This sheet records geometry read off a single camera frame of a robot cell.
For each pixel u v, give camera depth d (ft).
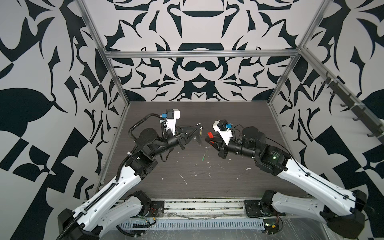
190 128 1.85
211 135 1.94
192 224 2.34
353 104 1.94
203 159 2.27
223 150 1.76
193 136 1.89
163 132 1.67
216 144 1.86
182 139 1.71
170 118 1.72
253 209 2.43
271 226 2.33
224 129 1.69
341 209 1.29
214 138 1.96
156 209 2.41
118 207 1.82
